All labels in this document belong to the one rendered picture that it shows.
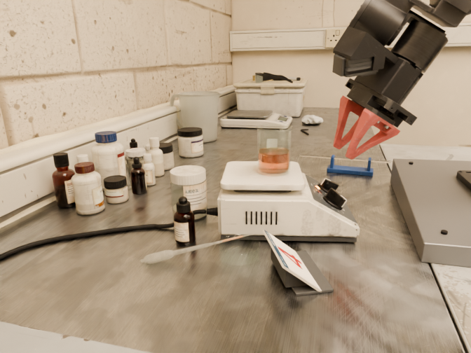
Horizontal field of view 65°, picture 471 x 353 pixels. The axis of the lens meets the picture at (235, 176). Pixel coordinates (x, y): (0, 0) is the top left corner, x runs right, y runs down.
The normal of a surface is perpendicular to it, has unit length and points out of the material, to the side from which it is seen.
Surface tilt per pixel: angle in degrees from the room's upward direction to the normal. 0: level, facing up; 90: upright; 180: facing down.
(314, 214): 90
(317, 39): 90
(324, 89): 90
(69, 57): 90
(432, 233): 4
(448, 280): 0
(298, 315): 0
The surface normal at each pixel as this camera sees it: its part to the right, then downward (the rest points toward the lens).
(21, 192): 0.96, 0.07
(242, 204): -0.07, 0.31
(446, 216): -0.06, -0.93
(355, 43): -0.80, -0.31
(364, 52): 0.31, 0.51
